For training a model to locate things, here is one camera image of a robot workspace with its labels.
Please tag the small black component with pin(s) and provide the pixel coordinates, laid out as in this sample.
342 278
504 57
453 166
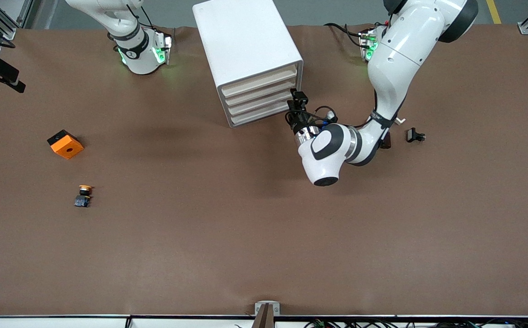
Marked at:
412 135

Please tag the brown post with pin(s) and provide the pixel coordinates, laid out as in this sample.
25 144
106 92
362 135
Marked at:
264 319

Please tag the grey metal bracket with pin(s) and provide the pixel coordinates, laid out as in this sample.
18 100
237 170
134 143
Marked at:
258 306

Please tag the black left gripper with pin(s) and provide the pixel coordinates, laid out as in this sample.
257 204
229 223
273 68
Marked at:
298 122

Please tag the white curved plastic part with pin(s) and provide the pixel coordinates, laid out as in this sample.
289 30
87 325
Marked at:
400 120

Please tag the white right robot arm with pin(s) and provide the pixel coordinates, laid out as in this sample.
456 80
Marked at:
140 57

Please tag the brown table cover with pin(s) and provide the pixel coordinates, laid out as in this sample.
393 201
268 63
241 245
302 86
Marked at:
245 228

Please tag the yellow push button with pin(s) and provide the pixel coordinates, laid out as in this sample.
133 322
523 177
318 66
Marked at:
83 199

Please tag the brown black electrical component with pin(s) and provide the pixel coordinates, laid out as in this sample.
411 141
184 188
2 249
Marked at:
387 143

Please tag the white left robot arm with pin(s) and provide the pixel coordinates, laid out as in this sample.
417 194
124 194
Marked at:
400 59

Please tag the orange box with hole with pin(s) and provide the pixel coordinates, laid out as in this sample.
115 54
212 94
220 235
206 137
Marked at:
68 148

